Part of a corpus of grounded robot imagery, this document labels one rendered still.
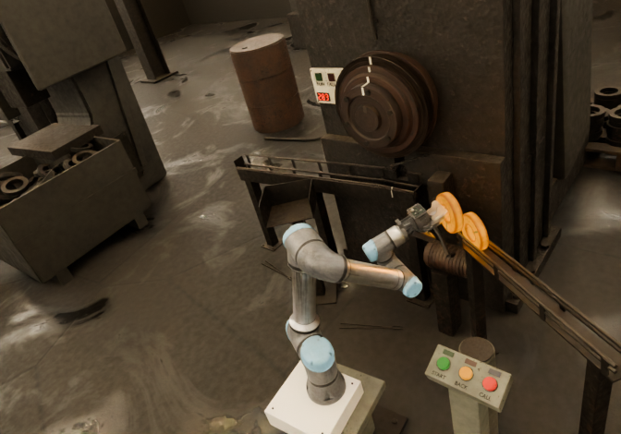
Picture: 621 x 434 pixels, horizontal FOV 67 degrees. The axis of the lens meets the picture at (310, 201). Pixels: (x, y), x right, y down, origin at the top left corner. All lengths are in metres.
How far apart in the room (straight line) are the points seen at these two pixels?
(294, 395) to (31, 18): 3.07
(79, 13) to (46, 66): 0.48
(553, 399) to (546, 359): 0.20
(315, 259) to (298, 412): 0.65
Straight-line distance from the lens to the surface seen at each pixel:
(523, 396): 2.33
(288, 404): 1.93
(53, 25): 4.01
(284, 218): 2.47
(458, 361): 1.65
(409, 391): 2.34
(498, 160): 2.09
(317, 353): 1.75
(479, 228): 1.89
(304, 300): 1.72
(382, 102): 1.95
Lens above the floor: 1.92
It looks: 31 degrees down
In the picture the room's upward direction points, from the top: 16 degrees counter-clockwise
